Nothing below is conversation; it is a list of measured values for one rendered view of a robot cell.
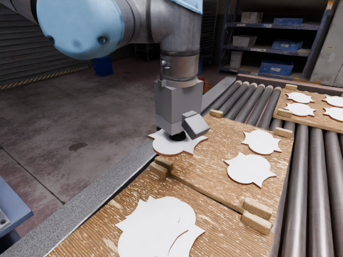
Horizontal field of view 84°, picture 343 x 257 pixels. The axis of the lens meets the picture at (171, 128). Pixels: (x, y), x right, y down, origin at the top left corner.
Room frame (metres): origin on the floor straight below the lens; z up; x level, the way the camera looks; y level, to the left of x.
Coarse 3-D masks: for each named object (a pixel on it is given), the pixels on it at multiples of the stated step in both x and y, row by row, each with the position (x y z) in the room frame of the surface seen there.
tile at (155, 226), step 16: (144, 208) 0.26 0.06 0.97; (160, 208) 0.26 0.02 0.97; (176, 208) 0.26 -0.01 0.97; (128, 224) 0.22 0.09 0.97; (144, 224) 0.22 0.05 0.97; (160, 224) 0.22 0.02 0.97; (176, 224) 0.22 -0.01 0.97; (128, 240) 0.19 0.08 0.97; (144, 240) 0.19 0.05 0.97; (160, 240) 0.19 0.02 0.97; (128, 256) 0.17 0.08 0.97; (144, 256) 0.17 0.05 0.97; (160, 256) 0.17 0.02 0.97
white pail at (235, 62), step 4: (232, 52) 4.79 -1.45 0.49; (236, 52) 4.72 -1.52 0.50; (240, 52) 4.71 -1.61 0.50; (232, 56) 4.79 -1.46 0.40; (236, 56) 4.72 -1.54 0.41; (240, 56) 4.73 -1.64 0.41; (232, 60) 4.77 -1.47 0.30; (236, 60) 4.72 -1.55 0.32; (240, 60) 4.75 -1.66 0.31; (232, 64) 4.76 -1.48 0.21; (236, 64) 4.72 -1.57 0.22
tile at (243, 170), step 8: (240, 152) 0.48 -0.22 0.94; (232, 160) 0.45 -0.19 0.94; (240, 160) 0.45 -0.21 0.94; (248, 160) 0.45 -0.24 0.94; (256, 160) 0.45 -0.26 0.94; (264, 160) 0.45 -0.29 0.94; (232, 168) 0.41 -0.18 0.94; (240, 168) 0.41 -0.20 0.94; (248, 168) 0.41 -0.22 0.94; (256, 168) 0.41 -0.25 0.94; (264, 168) 0.41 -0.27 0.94; (232, 176) 0.38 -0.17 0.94; (240, 176) 0.38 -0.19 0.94; (248, 176) 0.38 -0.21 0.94; (256, 176) 0.38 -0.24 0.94; (264, 176) 0.38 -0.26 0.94; (272, 176) 0.38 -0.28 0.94; (240, 184) 0.36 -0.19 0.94; (248, 184) 0.36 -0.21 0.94; (256, 184) 0.35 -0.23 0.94
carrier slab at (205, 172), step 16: (224, 128) 0.65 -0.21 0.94; (240, 128) 0.65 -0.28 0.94; (256, 128) 0.65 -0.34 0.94; (208, 144) 0.54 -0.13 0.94; (224, 144) 0.54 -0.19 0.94; (240, 144) 0.54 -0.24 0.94; (288, 144) 0.54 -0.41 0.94; (176, 160) 0.46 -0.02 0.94; (192, 160) 0.46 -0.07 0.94; (208, 160) 0.46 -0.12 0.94; (224, 160) 0.46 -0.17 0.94; (272, 160) 0.46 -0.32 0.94; (288, 160) 0.46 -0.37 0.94; (176, 176) 0.39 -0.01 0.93; (192, 176) 0.39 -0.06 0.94; (208, 176) 0.39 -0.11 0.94; (224, 176) 0.39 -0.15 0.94; (208, 192) 0.33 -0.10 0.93; (224, 192) 0.33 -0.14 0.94; (240, 192) 0.33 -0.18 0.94; (256, 192) 0.33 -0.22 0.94; (272, 192) 0.33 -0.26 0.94; (240, 208) 0.29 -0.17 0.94; (272, 208) 0.29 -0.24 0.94; (272, 224) 0.25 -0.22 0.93
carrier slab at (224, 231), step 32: (128, 192) 0.33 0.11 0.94; (160, 192) 0.33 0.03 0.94; (192, 192) 0.33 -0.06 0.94; (96, 224) 0.24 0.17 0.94; (224, 224) 0.24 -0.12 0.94; (64, 256) 0.18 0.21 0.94; (96, 256) 0.18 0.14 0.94; (192, 256) 0.18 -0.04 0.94; (224, 256) 0.18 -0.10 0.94; (256, 256) 0.18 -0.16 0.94
